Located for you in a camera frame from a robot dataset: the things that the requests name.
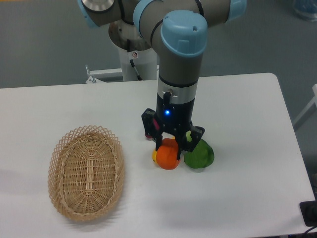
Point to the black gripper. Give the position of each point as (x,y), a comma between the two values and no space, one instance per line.
(174,119)

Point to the orange toy fruit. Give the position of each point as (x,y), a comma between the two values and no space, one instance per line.
(166,155)

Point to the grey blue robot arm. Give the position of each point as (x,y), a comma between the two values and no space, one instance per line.
(177,31)

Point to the woven wicker basket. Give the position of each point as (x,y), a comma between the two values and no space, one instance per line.
(86,173)

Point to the purple toy sweet potato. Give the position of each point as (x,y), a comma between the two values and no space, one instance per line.
(151,128)

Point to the yellow toy mango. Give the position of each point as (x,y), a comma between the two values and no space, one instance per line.
(154,156)

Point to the green toy bok choy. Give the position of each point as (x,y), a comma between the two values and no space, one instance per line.
(201,157)

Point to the black device at table edge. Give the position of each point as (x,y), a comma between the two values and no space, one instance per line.
(309,212)

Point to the blue object top right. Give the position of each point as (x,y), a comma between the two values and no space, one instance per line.
(306,9)

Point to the white pedestal foot bracket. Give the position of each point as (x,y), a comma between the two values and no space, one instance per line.
(104,75)

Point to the white frame at right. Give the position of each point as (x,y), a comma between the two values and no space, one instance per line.
(307,111)

